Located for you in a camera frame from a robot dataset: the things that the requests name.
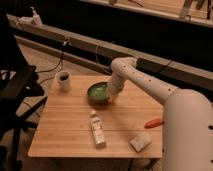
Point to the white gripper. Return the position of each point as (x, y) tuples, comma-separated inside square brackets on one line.
[(115, 86)]

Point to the green ceramic bowl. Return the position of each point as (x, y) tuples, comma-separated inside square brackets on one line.
[(97, 93)]

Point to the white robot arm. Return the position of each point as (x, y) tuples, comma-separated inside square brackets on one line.
[(187, 133)]

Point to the white tube bottle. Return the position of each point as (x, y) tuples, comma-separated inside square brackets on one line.
[(97, 130)]

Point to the wooden table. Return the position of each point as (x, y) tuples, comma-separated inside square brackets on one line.
[(71, 126)]

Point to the orange carrot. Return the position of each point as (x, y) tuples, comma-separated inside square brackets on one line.
[(154, 123)]

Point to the white cup with dark contents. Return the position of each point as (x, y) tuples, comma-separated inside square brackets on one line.
[(63, 79)]

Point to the beige sponge block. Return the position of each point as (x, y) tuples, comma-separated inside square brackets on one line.
[(140, 141)]

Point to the black office chair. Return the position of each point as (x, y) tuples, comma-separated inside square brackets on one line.
[(18, 80)]

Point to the white spray bottle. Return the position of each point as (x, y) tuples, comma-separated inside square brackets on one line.
[(36, 17)]

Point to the white plug with cable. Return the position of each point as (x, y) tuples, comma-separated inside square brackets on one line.
[(63, 46)]

